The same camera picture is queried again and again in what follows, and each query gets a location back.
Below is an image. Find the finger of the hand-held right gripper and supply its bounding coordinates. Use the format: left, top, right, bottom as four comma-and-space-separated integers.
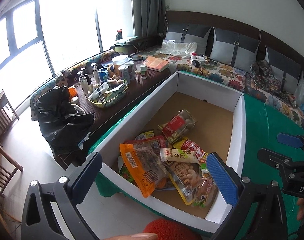
277, 132, 304, 149
257, 147, 295, 172

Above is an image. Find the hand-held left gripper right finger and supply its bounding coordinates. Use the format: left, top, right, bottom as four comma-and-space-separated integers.
206, 152, 289, 240

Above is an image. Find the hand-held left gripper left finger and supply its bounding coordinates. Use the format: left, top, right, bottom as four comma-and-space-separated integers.
21, 152, 103, 240

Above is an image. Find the yellow packet of brown meat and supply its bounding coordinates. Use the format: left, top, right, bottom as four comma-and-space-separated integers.
192, 172, 219, 208

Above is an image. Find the long orange red snack packet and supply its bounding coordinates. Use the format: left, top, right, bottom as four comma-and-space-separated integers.
173, 139, 209, 164

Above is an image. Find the green snack packet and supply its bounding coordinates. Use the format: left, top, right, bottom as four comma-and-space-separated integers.
118, 156, 139, 183

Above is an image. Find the white cardboard box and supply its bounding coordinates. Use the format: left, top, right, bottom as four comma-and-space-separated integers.
86, 70, 247, 234

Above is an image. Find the white green long packet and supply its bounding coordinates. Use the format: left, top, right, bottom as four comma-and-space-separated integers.
160, 148, 200, 163

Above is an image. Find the large orange snack packet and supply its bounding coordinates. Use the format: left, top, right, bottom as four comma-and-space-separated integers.
119, 142, 169, 198

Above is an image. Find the clear packet with red label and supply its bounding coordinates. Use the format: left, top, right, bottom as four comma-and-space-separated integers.
158, 109, 197, 144

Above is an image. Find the small blue white packet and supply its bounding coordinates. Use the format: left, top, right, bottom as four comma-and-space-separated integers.
135, 130, 155, 141

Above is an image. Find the person's left hand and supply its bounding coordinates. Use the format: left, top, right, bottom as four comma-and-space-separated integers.
109, 232, 158, 240

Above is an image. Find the green satin cloth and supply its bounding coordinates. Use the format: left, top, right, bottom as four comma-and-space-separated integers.
87, 94, 304, 240

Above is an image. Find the clear plastic bag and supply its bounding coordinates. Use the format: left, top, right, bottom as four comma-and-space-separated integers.
156, 39, 199, 55
294, 80, 304, 105

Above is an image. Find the black garbage bag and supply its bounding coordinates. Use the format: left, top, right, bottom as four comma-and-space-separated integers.
36, 86, 95, 155

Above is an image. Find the dark floral folded blanket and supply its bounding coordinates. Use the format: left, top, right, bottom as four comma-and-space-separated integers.
249, 59, 296, 98

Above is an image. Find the person's orange red clothing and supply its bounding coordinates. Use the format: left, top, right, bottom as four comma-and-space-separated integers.
143, 219, 202, 240

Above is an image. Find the light wooden chair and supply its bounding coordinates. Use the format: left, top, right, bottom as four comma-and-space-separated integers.
0, 89, 20, 135
0, 140, 24, 195

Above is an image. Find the glass tray of toiletries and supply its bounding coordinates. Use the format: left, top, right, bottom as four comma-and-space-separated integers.
84, 79, 129, 108

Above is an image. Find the floral bedsheet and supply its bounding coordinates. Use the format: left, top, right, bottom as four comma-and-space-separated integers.
128, 46, 304, 133

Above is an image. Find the silver capped bottle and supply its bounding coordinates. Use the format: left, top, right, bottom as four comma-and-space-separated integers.
77, 71, 89, 94

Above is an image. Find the brown headboard panel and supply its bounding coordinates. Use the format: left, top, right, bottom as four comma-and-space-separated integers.
259, 30, 304, 60
164, 10, 261, 37

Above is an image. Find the blue white can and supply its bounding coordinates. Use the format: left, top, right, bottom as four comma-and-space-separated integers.
98, 67, 109, 83

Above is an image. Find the white pump bottle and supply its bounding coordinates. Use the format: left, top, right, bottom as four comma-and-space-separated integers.
90, 63, 99, 84

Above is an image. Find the low table with brown mat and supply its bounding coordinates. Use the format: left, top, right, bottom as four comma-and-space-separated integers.
60, 62, 172, 163

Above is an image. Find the patterned can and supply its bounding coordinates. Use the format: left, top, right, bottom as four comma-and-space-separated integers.
118, 65, 129, 80

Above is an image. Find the floral window seat cushion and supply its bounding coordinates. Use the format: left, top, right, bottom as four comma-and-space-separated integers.
30, 50, 117, 105

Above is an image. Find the white power strip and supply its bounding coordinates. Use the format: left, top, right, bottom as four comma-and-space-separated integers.
191, 56, 207, 68

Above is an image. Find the large clear jar white lid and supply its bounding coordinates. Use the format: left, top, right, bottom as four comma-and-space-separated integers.
111, 55, 129, 74

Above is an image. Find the jar with black lid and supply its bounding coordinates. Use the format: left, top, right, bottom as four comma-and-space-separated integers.
132, 57, 144, 73

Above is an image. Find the orange book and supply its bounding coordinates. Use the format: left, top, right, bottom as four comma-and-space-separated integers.
143, 56, 170, 72

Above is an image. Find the green cushion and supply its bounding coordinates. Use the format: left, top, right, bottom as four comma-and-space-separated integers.
109, 36, 142, 53

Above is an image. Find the window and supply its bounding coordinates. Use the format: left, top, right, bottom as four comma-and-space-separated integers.
0, 0, 142, 100

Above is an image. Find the grey curtain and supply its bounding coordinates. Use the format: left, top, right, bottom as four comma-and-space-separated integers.
131, 0, 167, 38

